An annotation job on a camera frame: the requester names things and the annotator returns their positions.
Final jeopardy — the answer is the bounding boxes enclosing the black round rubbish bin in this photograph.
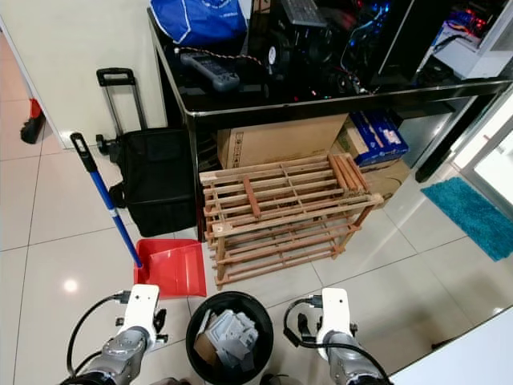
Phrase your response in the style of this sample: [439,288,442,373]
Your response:
[186,290,276,385]

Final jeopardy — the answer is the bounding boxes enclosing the grey crumpled trash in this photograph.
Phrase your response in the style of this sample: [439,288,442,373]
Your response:
[204,309,259,371]

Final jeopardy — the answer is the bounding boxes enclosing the brown cardboard scrap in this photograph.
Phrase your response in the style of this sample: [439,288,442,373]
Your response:
[193,334,217,368]

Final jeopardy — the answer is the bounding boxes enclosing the wooden slatted shoe rack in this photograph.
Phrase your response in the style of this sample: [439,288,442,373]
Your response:
[199,151,386,289]

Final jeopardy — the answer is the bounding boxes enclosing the loose reddish wooden slat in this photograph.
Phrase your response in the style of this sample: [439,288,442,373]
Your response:
[242,175,264,220]

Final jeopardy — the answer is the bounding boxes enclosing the black trolley bag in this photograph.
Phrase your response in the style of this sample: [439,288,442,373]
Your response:
[95,67,198,238]

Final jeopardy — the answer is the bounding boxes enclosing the small brown cardboard box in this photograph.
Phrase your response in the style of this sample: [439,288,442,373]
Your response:
[333,140,411,197]

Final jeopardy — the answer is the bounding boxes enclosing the large brown cardboard box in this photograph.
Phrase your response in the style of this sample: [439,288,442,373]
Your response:
[216,113,350,170]

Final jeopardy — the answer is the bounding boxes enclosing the teal shaggy floor mat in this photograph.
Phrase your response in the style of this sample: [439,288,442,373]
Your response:
[420,176,513,262]

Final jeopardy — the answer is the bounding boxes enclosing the blue printed box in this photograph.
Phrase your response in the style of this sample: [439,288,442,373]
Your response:
[347,110,410,168]

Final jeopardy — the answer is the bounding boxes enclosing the black glass desk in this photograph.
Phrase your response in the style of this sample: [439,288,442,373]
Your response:
[147,0,513,239]

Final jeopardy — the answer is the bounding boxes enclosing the red and black brush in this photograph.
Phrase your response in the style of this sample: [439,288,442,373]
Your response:
[19,97,46,146]

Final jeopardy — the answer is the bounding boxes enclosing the grey handheld meter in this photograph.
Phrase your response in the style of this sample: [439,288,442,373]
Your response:
[180,51,242,92]

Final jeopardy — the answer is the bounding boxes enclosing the black open computer case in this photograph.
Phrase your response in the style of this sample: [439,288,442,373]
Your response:
[248,0,418,98]

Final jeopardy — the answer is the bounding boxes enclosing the blue fabric bag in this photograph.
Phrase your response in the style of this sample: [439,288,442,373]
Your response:
[150,0,248,47]

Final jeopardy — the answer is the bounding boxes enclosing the grey keyboard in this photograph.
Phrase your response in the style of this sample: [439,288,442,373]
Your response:
[280,0,329,28]

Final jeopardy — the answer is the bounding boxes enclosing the white box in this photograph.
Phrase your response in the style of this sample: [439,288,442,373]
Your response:
[433,14,513,80]

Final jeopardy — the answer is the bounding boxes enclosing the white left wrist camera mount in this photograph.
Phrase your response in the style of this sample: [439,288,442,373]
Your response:
[127,284,161,331]

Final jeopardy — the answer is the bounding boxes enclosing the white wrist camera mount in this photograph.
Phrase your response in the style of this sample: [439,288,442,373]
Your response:
[317,288,354,339]
[127,284,161,331]

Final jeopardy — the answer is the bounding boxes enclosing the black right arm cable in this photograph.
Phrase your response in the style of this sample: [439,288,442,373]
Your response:
[283,295,323,347]

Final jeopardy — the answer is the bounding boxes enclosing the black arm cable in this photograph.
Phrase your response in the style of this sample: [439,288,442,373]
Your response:
[67,292,134,381]
[283,295,323,347]

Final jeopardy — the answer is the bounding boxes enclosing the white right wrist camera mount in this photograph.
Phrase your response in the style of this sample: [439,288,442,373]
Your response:
[317,288,354,339]

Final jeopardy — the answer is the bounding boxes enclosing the red dustpan with blue handle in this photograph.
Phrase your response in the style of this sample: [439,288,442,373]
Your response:
[70,132,208,299]

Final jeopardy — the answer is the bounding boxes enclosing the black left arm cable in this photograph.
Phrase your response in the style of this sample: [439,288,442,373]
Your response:
[67,292,134,381]

